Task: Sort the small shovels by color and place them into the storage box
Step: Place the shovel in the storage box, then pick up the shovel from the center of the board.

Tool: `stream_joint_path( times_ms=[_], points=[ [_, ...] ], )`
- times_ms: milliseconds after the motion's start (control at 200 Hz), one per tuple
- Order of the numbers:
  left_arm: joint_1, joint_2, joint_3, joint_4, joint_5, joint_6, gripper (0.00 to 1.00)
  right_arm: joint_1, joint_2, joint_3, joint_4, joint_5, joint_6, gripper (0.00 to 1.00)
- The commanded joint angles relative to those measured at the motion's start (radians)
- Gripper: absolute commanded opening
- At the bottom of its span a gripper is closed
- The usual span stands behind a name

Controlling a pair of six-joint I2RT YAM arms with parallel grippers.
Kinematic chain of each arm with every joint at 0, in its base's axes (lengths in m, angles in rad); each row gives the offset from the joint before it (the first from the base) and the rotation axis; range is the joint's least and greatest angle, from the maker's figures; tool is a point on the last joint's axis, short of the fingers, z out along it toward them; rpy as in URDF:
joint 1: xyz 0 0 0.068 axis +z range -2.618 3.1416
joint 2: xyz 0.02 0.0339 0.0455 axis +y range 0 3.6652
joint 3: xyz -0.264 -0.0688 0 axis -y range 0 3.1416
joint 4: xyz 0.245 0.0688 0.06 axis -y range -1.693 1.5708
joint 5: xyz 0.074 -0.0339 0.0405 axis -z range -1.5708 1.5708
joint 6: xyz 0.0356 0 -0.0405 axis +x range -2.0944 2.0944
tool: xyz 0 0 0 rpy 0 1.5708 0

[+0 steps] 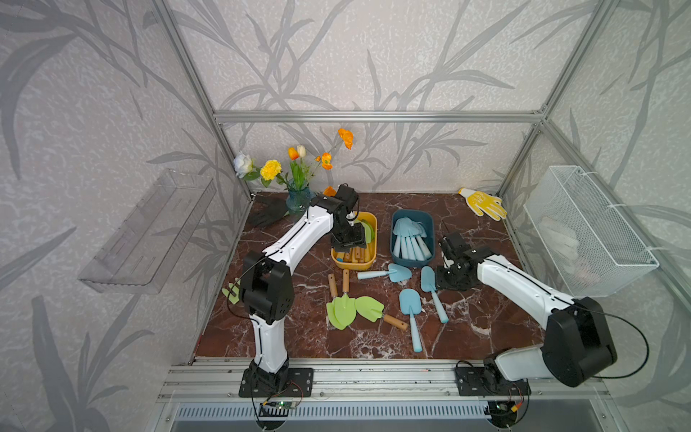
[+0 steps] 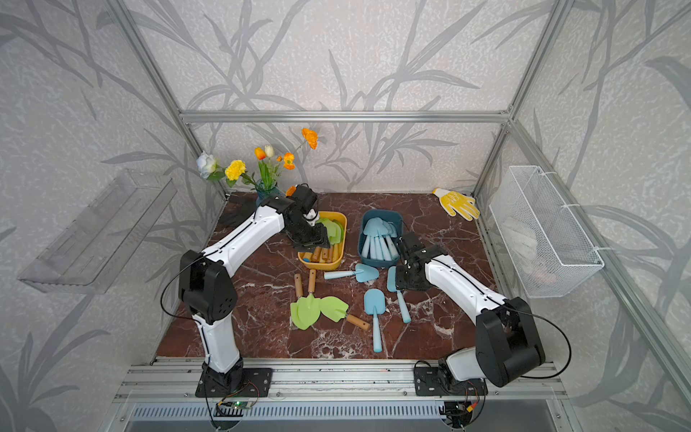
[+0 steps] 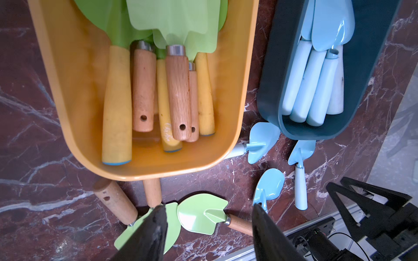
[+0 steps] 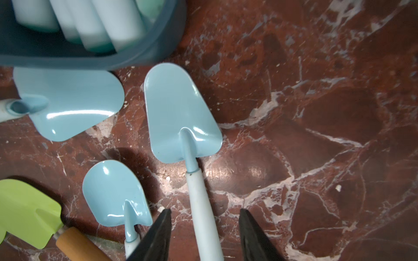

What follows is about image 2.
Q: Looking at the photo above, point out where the green square shovel wooden handle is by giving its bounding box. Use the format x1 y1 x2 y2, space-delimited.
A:
320 296 371 331

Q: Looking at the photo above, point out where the glass vase with flowers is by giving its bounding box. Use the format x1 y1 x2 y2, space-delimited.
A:
195 125 320 200

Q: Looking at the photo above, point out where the light blue shovel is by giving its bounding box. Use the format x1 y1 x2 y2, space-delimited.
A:
324 264 380 283
386 221 399 261
363 289 386 353
363 218 383 261
387 266 411 324
377 220 392 261

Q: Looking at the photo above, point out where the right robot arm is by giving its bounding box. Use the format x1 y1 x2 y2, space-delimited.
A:
395 232 545 388

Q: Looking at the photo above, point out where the dark teal storage box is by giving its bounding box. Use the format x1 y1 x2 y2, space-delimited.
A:
357 209 404 268

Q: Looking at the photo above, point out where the clear acrylic wall shelf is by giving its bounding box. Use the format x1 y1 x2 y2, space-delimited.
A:
18 169 177 294

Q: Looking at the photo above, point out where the white wire mesh basket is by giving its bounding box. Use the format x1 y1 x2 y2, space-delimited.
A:
489 166 605 299

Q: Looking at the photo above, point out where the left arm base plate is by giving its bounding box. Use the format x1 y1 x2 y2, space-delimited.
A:
195 368 273 399

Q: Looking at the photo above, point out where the yellow storage box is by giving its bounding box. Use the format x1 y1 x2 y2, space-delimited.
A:
298 211 347 271

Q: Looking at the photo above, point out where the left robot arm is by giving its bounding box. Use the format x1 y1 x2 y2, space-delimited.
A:
178 184 330 375

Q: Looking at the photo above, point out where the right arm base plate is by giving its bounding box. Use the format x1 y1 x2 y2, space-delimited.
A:
413 359 488 397

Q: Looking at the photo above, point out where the yellow white work glove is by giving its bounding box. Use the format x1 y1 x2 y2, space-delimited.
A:
433 188 480 221

